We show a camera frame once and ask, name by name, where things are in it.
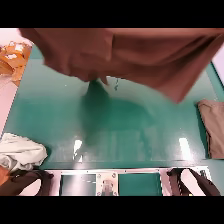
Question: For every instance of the brown T-shirt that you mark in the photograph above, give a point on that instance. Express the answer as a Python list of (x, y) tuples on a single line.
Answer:
[(146, 56)]

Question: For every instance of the silver frame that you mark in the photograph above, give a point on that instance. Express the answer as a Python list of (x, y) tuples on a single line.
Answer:
[(106, 182)]

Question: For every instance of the pale green garment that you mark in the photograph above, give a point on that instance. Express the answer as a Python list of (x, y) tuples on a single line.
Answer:
[(18, 151)]

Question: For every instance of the rust orange garment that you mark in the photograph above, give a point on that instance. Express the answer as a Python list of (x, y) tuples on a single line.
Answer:
[(2, 174)]

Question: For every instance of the khaki garment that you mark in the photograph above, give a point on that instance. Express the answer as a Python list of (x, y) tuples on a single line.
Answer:
[(215, 125)]

